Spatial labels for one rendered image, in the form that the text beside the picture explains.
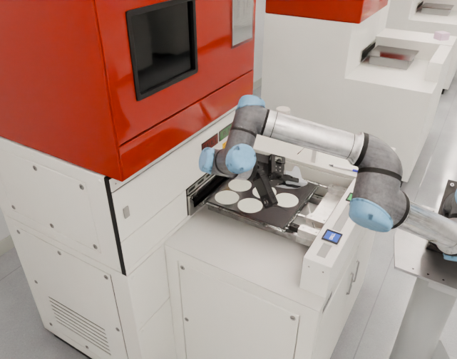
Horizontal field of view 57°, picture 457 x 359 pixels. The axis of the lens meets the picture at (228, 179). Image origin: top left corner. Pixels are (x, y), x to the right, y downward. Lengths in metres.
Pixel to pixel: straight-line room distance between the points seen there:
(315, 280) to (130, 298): 0.66
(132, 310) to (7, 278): 1.41
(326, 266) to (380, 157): 0.39
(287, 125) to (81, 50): 0.56
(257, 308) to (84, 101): 0.90
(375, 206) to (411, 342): 1.05
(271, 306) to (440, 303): 0.71
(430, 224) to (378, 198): 0.22
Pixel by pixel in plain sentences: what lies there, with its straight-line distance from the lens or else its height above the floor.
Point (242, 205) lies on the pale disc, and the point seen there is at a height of 0.90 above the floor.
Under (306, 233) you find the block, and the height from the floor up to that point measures 0.90.
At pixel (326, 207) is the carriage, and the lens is 1.74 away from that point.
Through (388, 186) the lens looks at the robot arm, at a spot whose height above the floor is 1.29.
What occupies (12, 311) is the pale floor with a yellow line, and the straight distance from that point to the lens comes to 2.73.
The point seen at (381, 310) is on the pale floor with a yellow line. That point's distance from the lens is 2.60.
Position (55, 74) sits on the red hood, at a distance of 1.27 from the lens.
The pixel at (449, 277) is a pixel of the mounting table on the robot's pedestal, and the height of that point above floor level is 0.82.
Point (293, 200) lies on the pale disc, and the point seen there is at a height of 0.90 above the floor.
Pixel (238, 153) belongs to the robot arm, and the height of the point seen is 1.36.
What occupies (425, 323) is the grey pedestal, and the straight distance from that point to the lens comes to 1.98.
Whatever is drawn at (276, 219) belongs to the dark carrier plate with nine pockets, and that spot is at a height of 0.90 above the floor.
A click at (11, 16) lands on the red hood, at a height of 1.65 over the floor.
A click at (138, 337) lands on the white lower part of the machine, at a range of 1.78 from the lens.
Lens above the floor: 1.89
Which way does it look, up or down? 33 degrees down
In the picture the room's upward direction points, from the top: straight up
